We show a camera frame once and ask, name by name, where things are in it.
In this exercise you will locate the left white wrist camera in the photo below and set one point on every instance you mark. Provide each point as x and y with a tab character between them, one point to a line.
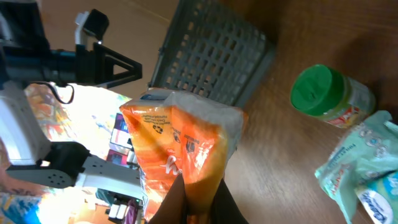
90	24

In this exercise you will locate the orange snack packet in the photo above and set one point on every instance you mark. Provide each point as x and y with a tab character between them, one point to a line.
180	133

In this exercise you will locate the green bottle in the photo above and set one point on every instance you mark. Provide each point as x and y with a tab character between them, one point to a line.
329	96

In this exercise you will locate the grey plastic mesh basket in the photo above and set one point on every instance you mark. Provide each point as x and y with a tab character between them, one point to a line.
211	51

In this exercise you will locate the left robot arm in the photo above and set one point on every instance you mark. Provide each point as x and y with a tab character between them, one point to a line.
33	157

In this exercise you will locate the colourful boxes beside table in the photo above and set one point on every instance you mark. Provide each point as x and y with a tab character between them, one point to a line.
121	146

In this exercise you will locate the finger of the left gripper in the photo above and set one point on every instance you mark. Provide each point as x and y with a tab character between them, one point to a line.
113	69

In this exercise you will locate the teal wipes packet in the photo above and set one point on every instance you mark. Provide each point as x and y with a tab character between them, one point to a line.
366	153

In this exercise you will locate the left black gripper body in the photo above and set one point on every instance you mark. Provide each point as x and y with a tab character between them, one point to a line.
85	67

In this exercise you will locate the small teal gum pack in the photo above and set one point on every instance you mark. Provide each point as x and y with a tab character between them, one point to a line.
379	199

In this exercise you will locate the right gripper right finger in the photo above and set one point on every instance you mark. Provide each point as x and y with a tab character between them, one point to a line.
224	209

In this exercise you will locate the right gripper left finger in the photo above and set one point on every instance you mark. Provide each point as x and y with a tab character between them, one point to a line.
173	209

